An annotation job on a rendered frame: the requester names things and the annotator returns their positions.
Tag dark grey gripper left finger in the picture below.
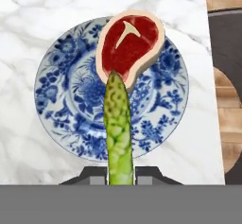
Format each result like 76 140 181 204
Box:
59 165 109 186

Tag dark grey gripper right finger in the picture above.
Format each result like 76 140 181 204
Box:
133 165 184 186

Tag green asparagus spear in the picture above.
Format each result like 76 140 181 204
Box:
103 70 135 186

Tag blue and white floral plate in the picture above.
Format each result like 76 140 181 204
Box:
33 15 190 163

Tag red raw steak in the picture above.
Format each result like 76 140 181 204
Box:
95 9 166 93

